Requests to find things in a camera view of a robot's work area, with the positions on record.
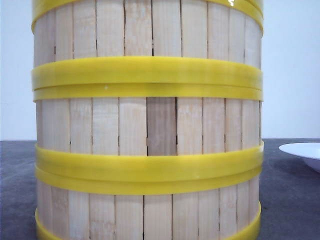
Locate bamboo steamer basket dark slat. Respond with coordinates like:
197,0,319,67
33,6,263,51
32,82,265,182

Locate bamboo steamer basket yellow rims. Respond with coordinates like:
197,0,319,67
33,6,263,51
31,0,264,99

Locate bottom bamboo steamer basket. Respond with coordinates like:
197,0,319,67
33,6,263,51
35,164,262,240

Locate white plate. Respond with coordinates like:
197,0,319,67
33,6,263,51
279,142,320,173

